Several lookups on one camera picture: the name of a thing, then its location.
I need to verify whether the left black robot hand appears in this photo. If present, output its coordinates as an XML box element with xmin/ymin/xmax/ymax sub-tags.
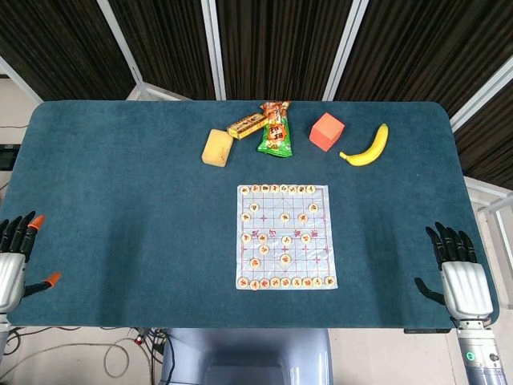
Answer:
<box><xmin>0</xmin><ymin>211</ymin><xmax>63</xmax><ymax>314</ymax></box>

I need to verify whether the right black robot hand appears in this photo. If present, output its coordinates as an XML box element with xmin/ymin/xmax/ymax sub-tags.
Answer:
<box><xmin>414</xmin><ymin>221</ymin><xmax>495</xmax><ymax>322</ymax></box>

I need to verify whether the white chinese chess board sheet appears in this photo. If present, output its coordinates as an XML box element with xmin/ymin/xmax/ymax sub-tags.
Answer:
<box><xmin>235</xmin><ymin>184</ymin><xmax>339</xmax><ymax>290</ymax></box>

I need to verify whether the blue felt table cover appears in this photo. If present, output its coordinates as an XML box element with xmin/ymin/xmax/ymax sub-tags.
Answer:
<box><xmin>0</xmin><ymin>99</ymin><xmax>500</xmax><ymax>330</ymax></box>

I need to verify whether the dark corrugated partition panel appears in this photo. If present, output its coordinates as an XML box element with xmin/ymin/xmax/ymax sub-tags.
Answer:
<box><xmin>0</xmin><ymin>0</ymin><xmax>136</xmax><ymax>102</ymax></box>
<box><xmin>108</xmin><ymin>0</ymin><xmax>220</xmax><ymax>101</ymax></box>
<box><xmin>217</xmin><ymin>0</ymin><xmax>356</xmax><ymax>102</ymax></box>
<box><xmin>452</xmin><ymin>75</ymin><xmax>513</xmax><ymax>188</ymax></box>
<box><xmin>334</xmin><ymin>0</ymin><xmax>513</xmax><ymax>118</ymax></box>

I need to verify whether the yellow banana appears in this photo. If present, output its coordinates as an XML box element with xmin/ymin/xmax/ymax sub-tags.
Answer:
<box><xmin>338</xmin><ymin>123</ymin><xmax>390</xmax><ymax>167</ymax></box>

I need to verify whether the orange cube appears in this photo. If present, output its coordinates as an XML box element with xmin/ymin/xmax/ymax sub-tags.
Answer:
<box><xmin>309</xmin><ymin>112</ymin><xmax>346</xmax><ymax>152</ymax></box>

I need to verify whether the grey-blue robot torso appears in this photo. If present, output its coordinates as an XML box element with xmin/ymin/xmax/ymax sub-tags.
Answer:
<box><xmin>160</xmin><ymin>328</ymin><xmax>333</xmax><ymax>385</ymax></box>

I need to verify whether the green snack bag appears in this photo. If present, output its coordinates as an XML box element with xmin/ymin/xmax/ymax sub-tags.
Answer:
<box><xmin>256</xmin><ymin>121</ymin><xmax>294</xmax><ymax>159</ymax></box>

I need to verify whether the yellow sponge block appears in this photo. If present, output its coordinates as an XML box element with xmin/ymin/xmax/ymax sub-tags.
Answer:
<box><xmin>200</xmin><ymin>128</ymin><xmax>235</xmax><ymax>166</ymax></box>

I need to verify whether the yellow rectangular carton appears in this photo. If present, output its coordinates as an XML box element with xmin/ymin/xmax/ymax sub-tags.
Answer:
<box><xmin>226</xmin><ymin>113</ymin><xmax>269</xmax><ymax>141</ymax></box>

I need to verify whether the white metal frame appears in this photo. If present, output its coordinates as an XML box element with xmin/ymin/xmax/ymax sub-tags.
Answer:
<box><xmin>464</xmin><ymin>175</ymin><xmax>513</xmax><ymax>246</ymax></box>

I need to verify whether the white floor cable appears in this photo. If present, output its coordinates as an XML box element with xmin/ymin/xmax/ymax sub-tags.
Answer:
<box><xmin>103</xmin><ymin>335</ymin><xmax>156</xmax><ymax>379</ymax></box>

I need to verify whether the black floor cable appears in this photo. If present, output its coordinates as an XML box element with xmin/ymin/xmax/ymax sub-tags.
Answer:
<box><xmin>162</xmin><ymin>330</ymin><xmax>177</xmax><ymax>385</ymax></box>

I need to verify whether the white partition frame post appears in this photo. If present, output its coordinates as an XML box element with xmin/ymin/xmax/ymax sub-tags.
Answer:
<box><xmin>200</xmin><ymin>0</ymin><xmax>228</xmax><ymax>101</ymax></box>
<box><xmin>96</xmin><ymin>0</ymin><xmax>201</xmax><ymax>102</ymax></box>
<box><xmin>448</xmin><ymin>59</ymin><xmax>513</xmax><ymax>132</ymax></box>
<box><xmin>323</xmin><ymin>0</ymin><xmax>370</xmax><ymax>102</ymax></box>
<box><xmin>0</xmin><ymin>55</ymin><xmax>43</xmax><ymax>103</ymax></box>

